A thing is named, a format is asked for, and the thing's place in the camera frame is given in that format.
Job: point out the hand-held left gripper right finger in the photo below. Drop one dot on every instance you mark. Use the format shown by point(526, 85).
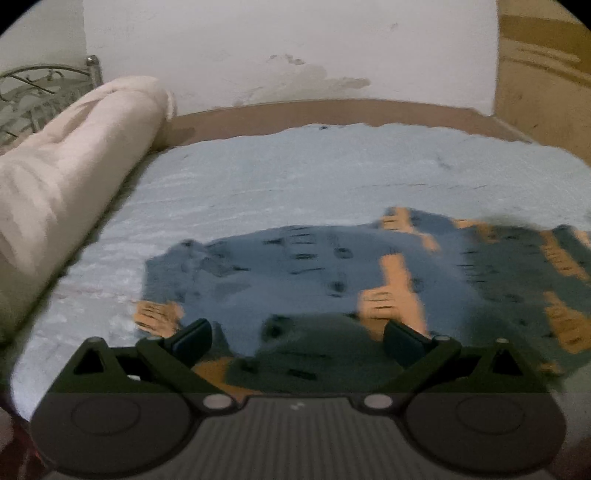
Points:
point(404, 344)

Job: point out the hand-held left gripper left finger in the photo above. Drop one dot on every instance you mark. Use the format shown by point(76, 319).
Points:
point(193, 342)

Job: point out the blue pants with orange print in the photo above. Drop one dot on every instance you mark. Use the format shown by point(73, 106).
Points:
point(300, 277)

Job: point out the light blue bed blanket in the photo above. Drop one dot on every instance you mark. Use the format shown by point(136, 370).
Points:
point(277, 175)

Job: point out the rolled cream comforter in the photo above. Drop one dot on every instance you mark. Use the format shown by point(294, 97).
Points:
point(69, 161)

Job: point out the plywood panel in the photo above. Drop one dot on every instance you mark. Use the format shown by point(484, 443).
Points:
point(540, 92)

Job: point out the metal scrollwork headboard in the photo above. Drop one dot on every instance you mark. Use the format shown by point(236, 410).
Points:
point(93, 69)

